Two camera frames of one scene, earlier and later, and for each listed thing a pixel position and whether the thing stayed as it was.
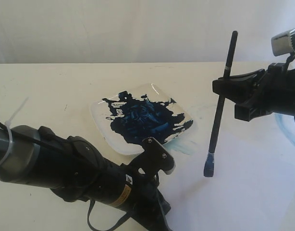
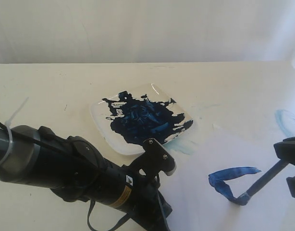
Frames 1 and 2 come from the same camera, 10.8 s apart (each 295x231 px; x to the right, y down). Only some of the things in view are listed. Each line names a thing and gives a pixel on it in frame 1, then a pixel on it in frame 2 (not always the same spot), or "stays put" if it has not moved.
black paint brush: [209, 166] → [243, 198]
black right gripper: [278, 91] → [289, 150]
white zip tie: [8, 124] stays put
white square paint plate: [121, 120] stays put
